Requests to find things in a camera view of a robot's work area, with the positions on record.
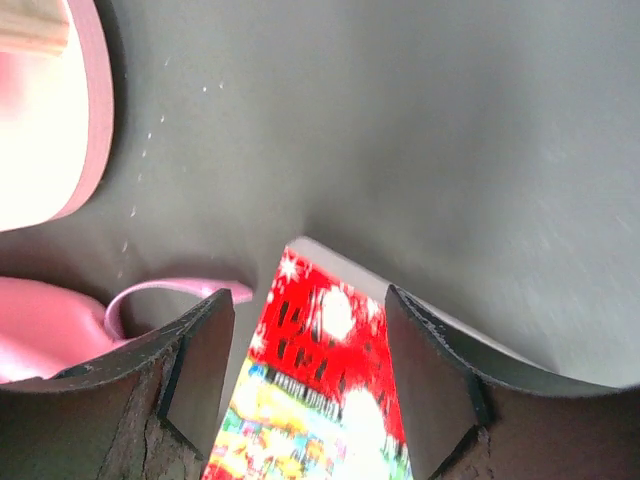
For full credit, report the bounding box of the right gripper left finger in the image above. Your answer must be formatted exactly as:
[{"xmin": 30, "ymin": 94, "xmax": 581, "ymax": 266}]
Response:
[{"xmin": 1, "ymin": 289, "xmax": 235, "ymax": 479}]

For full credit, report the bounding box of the red comic book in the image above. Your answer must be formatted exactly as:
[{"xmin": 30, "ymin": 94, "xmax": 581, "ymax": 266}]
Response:
[{"xmin": 204, "ymin": 236, "xmax": 413, "ymax": 479}]

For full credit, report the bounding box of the pink student backpack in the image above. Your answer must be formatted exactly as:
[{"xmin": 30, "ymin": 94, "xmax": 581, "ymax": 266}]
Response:
[{"xmin": 1, "ymin": 277, "xmax": 253, "ymax": 384}]

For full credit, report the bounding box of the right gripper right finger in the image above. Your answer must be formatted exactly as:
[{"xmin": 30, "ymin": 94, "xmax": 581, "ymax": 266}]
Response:
[{"xmin": 385, "ymin": 286, "xmax": 639, "ymax": 479}]

